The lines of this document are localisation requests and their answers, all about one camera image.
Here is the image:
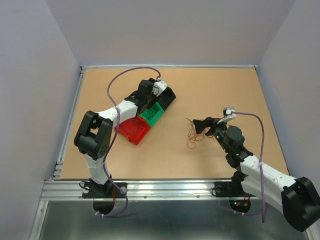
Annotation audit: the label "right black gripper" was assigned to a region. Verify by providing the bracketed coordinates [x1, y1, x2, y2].
[192, 116, 230, 153]

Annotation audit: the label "wire bundle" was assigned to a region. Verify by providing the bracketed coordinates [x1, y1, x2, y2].
[185, 117, 216, 150]

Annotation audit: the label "black thin wire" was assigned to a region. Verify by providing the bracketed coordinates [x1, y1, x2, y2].
[142, 107, 161, 121]

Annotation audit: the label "green plastic bin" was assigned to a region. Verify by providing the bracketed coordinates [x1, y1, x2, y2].
[139, 102, 164, 127]

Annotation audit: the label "wires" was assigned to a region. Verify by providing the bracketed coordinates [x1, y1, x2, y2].
[121, 119, 147, 137]

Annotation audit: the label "red plastic bin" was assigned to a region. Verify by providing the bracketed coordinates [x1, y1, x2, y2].
[118, 116, 151, 145]

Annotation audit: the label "black plastic bin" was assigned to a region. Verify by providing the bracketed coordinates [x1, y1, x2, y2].
[147, 78, 176, 111]

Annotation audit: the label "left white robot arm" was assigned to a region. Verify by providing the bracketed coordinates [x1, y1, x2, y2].
[74, 78, 168, 197]

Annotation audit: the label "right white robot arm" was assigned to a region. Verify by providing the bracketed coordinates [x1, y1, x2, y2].
[192, 117, 320, 232]

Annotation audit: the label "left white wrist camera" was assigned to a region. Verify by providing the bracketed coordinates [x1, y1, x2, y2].
[152, 77, 168, 97]

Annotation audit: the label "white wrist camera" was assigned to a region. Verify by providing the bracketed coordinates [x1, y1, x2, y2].
[217, 107, 237, 124]
[152, 77, 168, 97]

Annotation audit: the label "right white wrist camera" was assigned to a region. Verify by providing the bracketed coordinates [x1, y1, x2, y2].
[217, 107, 237, 124]

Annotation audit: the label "aluminium back rail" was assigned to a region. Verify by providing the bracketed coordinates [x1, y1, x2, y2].
[80, 64, 258, 71]

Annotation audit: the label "aluminium rail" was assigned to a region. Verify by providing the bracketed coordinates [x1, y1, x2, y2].
[50, 66, 86, 181]
[80, 64, 258, 71]
[39, 177, 308, 201]

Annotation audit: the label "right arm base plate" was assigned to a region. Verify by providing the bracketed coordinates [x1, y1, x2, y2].
[211, 171, 247, 198]

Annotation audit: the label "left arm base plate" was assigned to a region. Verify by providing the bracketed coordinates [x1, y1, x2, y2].
[78, 179, 125, 199]

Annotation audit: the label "aluminium left rail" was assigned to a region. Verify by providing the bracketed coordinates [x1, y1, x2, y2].
[50, 66, 86, 181]

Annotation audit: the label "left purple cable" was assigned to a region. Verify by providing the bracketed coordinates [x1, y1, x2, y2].
[94, 66, 162, 218]

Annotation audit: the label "aluminium front rail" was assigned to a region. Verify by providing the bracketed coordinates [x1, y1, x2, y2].
[39, 177, 308, 201]

